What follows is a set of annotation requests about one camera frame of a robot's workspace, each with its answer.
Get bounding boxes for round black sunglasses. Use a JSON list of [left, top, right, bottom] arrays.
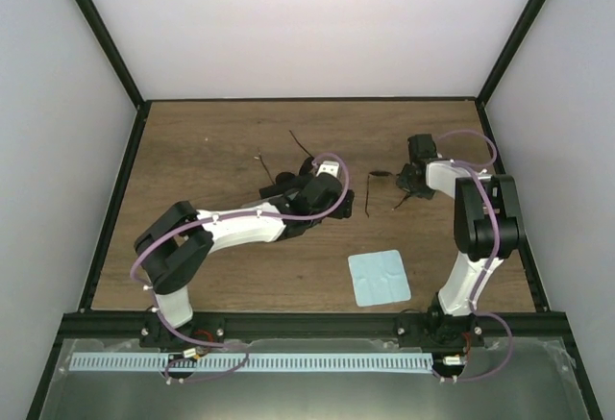
[[253, 129, 315, 185]]

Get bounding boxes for lower light blue cloth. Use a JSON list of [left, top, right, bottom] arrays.
[[348, 250, 411, 308]]

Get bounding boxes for white slotted cable duct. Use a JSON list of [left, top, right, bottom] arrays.
[[68, 352, 433, 374]]

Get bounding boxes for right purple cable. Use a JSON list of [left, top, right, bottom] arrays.
[[434, 130, 513, 383]]

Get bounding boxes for grey glasses case green lining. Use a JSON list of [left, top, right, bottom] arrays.
[[240, 189, 299, 214]]

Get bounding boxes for grey metal front plate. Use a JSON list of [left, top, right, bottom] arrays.
[[42, 338, 589, 419]]

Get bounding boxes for gold-trimmed black sunglasses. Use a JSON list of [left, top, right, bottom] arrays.
[[363, 169, 410, 218]]

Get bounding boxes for purple cable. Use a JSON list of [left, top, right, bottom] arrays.
[[434, 130, 513, 383], [129, 153, 352, 385]]

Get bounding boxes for black aluminium frame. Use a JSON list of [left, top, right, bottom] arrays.
[[27, 0, 602, 419]]

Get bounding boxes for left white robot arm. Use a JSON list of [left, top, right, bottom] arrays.
[[134, 172, 355, 347]]

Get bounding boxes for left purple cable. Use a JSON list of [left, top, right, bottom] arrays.
[[129, 153, 352, 385]]

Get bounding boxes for black geometric glasses case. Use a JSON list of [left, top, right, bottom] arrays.
[[258, 175, 308, 200]]

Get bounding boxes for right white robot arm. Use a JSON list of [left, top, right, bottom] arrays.
[[396, 134, 526, 346]]

